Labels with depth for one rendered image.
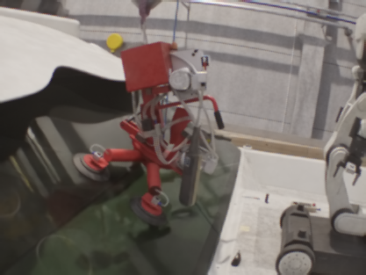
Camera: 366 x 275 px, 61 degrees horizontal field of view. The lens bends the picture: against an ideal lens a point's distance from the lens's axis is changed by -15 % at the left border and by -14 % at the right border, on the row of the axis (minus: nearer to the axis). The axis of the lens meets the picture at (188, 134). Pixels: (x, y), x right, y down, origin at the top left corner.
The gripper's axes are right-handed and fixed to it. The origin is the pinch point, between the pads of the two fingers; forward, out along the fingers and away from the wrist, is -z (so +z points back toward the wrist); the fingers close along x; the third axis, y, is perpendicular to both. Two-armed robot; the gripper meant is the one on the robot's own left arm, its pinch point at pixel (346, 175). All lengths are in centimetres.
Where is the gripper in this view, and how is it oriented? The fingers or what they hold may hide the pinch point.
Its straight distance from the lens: 163.3
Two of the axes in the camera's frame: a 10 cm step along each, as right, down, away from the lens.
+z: 3.2, -9.1, -2.6
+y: -2.6, 1.8, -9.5
